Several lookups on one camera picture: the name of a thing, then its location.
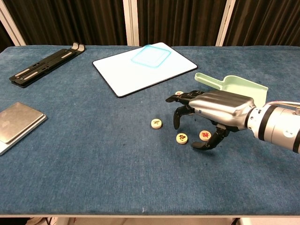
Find cream chess piece black character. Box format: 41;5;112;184
150;118;163;130
176;133;188;145

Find white silver kitchen scale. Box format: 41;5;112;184
0;102;48;157

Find black folding laptop stand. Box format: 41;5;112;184
8;42;86;89

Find mint green plastic dustpan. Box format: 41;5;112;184
194;72;269;105

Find white board with black edge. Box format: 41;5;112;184
92;42;198;98

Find blue felt table cloth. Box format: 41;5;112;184
0;45;300;209

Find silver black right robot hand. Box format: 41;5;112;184
165;90;256;150

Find grey white frame post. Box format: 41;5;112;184
123;0;139;47
215;0;237;47
0;0;26;46

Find black pleated curtain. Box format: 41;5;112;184
0;0;128;46
222;0;300;47
0;14;16;47
137;0;228;47

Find translucent teal plastic lid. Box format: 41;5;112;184
130;44;171;69

